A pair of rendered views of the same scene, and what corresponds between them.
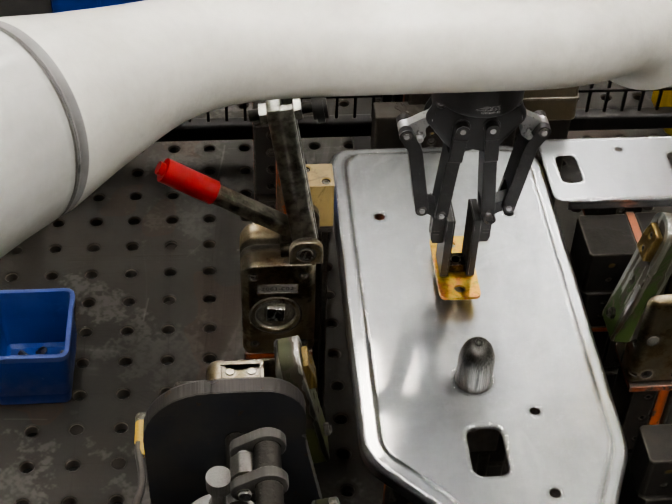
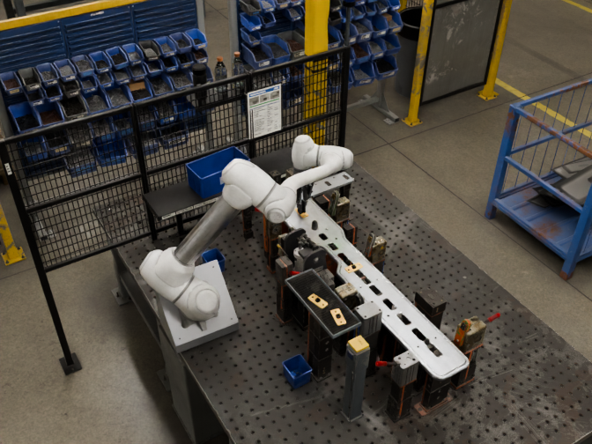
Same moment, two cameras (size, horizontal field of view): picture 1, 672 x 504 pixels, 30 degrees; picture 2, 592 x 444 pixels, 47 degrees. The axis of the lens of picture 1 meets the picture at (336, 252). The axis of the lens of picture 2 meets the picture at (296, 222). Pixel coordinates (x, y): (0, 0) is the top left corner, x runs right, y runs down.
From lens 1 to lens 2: 2.40 m
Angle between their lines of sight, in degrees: 20
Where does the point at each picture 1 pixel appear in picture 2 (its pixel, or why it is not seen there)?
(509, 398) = (321, 228)
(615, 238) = (322, 199)
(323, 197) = not seen: hidden behind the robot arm
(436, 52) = (315, 175)
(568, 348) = (326, 218)
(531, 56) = (325, 173)
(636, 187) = (322, 189)
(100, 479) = (241, 280)
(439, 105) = not seen: hidden behind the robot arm
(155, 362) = (235, 258)
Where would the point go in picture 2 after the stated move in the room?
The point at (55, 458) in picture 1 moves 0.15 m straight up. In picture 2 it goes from (230, 280) to (228, 259)
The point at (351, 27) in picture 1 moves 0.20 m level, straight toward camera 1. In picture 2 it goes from (307, 176) to (327, 201)
